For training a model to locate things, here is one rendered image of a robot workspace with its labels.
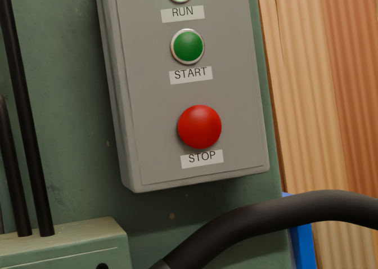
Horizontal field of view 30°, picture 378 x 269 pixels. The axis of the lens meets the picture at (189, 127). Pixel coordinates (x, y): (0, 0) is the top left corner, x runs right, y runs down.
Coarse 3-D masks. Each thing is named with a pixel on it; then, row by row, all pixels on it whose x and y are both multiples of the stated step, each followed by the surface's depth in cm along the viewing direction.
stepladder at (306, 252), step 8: (288, 232) 137; (296, 232) 134; (304, 232) 134; (296, 240) 135; (304, 240) 134; (312, 240) 135; (296, 248) 135; (304, 248) 134; (312, 248) 135; (296, 256) 136; (304, 256) 134; (312, 256) 135; (296, 264) 137; (304, 264) 134; (312, 264) 135
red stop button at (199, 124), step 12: (192, 108) 48; (204, 108) 48; (180, 120) 47; (192, 120) 47; (204, 120) 48; (216, 120) 48; (180, 132) 47; (192, 132) 47; (204, 132) 48; (216, 132) 48; (192, 144) 48; (204, 144) 48
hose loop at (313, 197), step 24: (312, 192) 53; (336, 192) 54; (240, 216) 51; (264, 216) 51; (288, 216) 52; (312, 216) 52; (336, 216) 53; (360, 216) 54; (192, 240) 50; (216, 240) 50; (240, 240) 51; (168, 264) 50; (192, 264) 50
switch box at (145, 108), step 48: (96, 0) 52; (144, 0) 47; (192, 0) 48; (240, 0) 49; (144, 48) 48; (240, 48) 49; (144, 96) 48; (192, 96) 48; (240, 96) 49; (144, 144) 48; (240, 144) 49; (144, 192) 48
